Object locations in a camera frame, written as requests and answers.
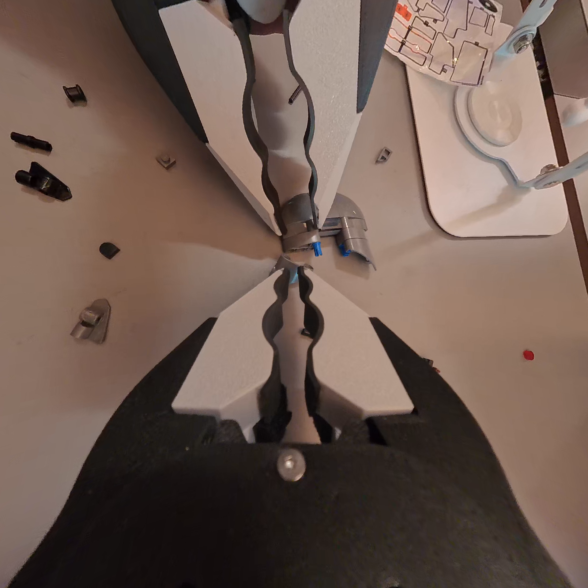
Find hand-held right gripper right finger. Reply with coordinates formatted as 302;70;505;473
298;268;415;444

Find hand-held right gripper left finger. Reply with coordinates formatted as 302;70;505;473
171;269;291;444

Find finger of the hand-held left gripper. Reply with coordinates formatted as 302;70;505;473
282;0;364;227
157;0;285;237

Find grey lego assembly blue pins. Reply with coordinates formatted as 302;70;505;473
278;193;378;272

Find grey triangular lego piece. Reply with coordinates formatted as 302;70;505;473
70;299;112;345

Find black lego axle pin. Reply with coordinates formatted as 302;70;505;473
10;132;53;152

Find black lego wedge panel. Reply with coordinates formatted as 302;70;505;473
15;162;73;201

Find clear sticker sheet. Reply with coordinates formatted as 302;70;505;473
383;0;514;86

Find pale blue stand frame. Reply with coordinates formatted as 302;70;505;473
454;0;588;190

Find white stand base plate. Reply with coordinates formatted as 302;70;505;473
404;21;570;238

